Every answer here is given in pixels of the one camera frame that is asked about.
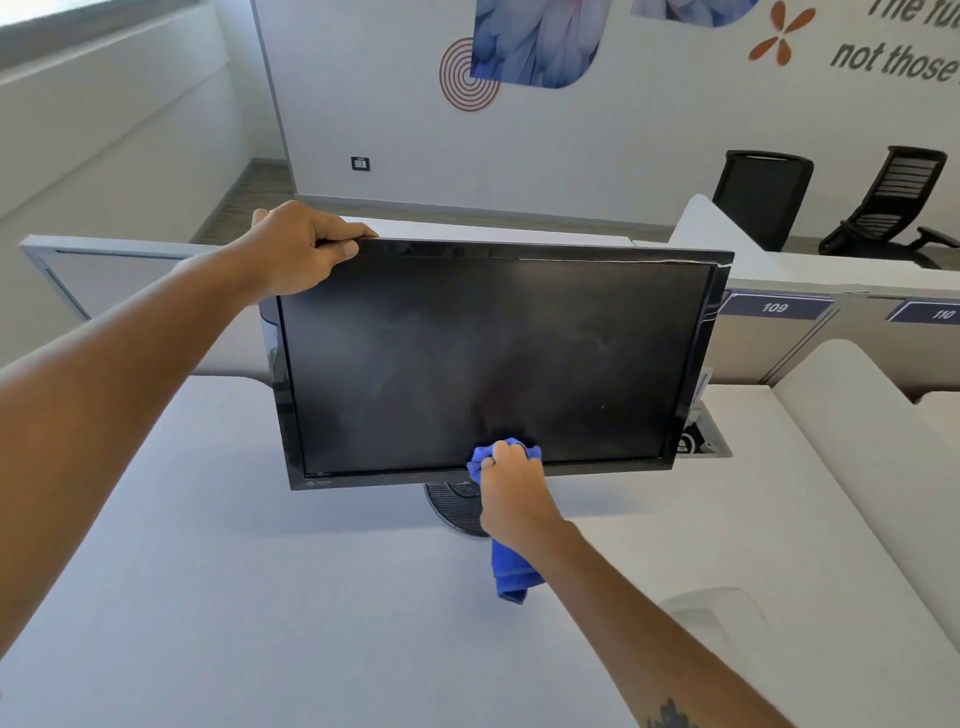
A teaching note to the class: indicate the person's right hand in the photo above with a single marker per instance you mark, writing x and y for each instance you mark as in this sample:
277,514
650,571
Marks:
516,496

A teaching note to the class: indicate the person's left hand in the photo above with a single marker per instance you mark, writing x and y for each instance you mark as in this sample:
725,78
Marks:
289,251

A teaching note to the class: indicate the person's right fingers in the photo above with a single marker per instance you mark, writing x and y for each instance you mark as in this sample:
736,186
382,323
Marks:
501,456

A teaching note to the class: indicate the person's left thumb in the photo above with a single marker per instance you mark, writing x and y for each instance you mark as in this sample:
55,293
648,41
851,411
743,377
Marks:
341,252

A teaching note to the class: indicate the black computer monitor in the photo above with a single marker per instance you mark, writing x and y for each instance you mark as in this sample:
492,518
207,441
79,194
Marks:
487,360

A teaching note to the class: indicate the blue microfibre cloth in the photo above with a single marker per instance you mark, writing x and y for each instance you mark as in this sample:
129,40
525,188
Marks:
510,574

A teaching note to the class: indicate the person's right forearm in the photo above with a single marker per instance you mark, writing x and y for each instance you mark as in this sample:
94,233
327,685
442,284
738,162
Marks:
637,637

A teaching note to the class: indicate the person's left forearm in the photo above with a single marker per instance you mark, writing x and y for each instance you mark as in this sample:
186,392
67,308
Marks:
97,409

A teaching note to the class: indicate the round black monitor stand base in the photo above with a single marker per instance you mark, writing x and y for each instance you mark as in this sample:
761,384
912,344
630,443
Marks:
459,508

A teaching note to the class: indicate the grey desk partition panel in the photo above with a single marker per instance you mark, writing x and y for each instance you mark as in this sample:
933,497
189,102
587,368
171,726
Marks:
112,281

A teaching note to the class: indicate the dark blue desk number label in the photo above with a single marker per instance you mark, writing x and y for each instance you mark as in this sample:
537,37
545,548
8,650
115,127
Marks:
928,312
775,307

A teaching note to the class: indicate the black mesh office chair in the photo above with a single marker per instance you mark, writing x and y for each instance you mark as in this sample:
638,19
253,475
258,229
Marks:
761,196

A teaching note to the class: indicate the white curved desk divider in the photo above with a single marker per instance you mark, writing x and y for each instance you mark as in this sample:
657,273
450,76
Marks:
877,465

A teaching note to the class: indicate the black slatted office chair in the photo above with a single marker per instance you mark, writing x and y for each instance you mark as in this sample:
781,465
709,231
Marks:
892,202

